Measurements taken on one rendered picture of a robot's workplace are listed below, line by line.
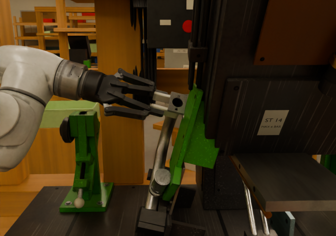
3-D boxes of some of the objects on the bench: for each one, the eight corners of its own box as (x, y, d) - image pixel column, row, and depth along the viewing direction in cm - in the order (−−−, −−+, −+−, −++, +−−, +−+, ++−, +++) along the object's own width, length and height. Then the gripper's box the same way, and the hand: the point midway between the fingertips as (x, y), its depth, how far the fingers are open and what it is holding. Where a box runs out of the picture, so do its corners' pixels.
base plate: (507, 285, 60) (510, 277, 59) (-40, 298, 57) (-41, 289, 56) (366, 187, 101) (367, 181, 100) (44, 191, 98) (43, 185, 97)
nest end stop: (159, 237, 68) (163, 232, 64) (134, 232, 68) (137, 226, 64) (160, 232, 69) (164, 226, 65) (135, 227, 69) (138, 220, 65)
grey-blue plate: (291, 281, 58) (298, 218, 55) (281, 281, 58) (287, 219, 55) (273, 248, 67) (278, 193, 64) (264, 248, 67) (269, 193, 64)
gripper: (71, 102, 63) (177, 129, 65) (94, 49, 71) (187, 74, 73) (74, 119, 69) (171, 143, 71) (95, 68, 78) (180, 91, 79)
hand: (166, 105), depth 72 cm, fingers closed on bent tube, 3 cm apart
